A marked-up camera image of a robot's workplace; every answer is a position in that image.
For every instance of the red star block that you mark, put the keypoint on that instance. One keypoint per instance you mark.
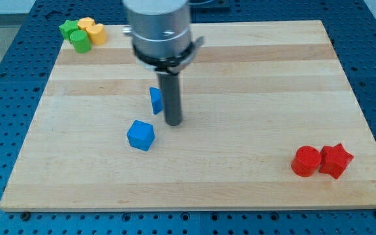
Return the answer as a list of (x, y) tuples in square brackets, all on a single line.
[(335, 160)]

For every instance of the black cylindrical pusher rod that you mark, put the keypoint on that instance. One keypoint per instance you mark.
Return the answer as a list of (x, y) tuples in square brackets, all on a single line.
[(171, 98)]

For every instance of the red cylinder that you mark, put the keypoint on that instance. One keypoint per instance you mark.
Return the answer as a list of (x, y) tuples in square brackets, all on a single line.
[(306, 161)]

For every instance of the green cylinder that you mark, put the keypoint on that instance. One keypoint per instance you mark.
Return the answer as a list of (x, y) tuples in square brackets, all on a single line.
[(80, 41)]

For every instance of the green star block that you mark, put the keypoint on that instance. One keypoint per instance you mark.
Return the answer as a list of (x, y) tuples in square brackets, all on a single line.
[(67, 28)]

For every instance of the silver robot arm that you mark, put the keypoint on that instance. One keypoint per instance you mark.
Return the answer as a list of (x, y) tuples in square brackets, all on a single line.
[(150, 18)]

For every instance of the wooden board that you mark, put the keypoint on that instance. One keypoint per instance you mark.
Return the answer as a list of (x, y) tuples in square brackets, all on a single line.
[(255, 93)]

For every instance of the blue block behind rod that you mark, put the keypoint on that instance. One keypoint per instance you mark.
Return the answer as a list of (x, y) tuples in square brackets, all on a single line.
[(156, 100)]

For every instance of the yellow cylinder front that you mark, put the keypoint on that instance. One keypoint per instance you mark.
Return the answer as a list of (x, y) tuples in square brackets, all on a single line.
[(97, 34)]

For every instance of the blue cube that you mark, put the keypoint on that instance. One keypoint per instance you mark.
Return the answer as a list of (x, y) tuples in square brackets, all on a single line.
[(141, 135)]

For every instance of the black clamp flange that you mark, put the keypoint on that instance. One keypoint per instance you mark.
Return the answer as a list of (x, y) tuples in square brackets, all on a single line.
[(168, 54)]

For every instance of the yellow block rear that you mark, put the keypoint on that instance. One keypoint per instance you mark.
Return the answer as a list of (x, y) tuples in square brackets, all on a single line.
[(84, 23)]

